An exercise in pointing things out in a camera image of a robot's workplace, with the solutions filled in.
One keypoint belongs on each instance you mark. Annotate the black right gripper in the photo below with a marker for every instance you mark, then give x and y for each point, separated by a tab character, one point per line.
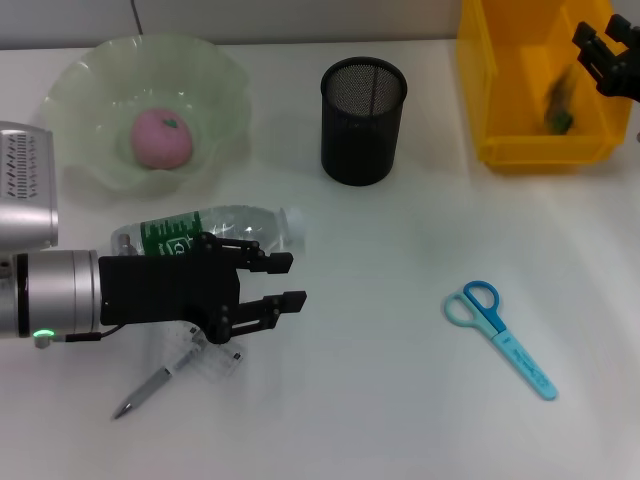
622	75

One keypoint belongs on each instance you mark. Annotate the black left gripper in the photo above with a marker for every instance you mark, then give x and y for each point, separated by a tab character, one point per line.
160	290

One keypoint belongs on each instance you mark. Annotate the clear water bottle green label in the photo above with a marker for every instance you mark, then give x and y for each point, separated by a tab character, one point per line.
235	227

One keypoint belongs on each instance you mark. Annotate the green plastic wrapper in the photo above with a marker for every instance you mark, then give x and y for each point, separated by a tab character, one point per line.
560	107

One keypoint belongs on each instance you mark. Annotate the pink toy peach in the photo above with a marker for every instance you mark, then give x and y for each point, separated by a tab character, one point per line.
160	140

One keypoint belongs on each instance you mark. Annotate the blue scissors with cap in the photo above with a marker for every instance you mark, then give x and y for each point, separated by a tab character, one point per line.
530	370

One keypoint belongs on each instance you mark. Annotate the transparent plastic ruler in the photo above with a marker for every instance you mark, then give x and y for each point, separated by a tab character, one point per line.
220	362

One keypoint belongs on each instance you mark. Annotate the black mesh pen holder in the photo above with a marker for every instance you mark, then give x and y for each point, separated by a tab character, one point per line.
360	145

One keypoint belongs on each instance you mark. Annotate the silver ballpoint pen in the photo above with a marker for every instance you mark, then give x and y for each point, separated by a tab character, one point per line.
145	392

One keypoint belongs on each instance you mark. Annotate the pale green wavy glass plate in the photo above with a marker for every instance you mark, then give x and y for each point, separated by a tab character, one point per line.
90	100

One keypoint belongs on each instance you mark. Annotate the yellow plastic bin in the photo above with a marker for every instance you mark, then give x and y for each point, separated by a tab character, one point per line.
520	100

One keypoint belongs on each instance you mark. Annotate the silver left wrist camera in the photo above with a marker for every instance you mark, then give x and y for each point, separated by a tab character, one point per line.
25	190

